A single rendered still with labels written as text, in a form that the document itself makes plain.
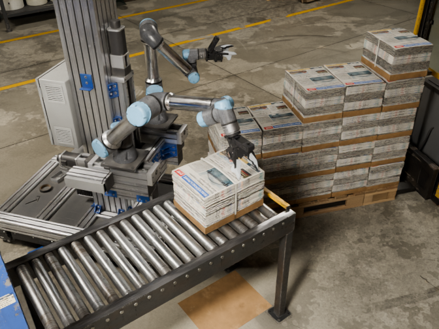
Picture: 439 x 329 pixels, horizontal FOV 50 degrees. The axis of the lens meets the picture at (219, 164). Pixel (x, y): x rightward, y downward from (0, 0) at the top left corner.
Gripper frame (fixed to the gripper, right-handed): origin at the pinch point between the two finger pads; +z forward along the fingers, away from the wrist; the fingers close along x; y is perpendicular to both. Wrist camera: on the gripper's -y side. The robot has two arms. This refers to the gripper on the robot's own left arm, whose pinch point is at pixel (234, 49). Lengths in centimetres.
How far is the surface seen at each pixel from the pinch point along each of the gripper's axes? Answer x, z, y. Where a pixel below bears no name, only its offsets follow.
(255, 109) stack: 18.7, 13.0, 38.5
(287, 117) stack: 33, 33, 36
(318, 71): 11, 58, 15
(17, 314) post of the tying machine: 203, -102, -28
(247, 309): 133, -12, 106
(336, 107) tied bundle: 41, 63, 26
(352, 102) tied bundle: 40, 74, 23
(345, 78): 26, 72, 13
